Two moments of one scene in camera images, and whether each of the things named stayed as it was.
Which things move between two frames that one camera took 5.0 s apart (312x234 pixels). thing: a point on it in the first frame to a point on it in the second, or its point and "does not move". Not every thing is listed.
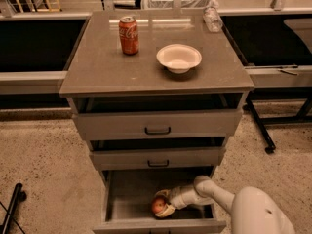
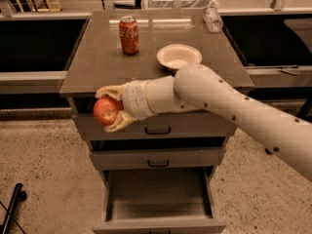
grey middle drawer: x=163 y=153 does not move
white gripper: x=176 y=198 to x=135 y=99
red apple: x=157 y=205 to x=105 y=109
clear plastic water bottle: x=212 y=19 does not move
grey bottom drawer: x=128 y=196 does not move
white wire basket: x=189 y=2 does not move
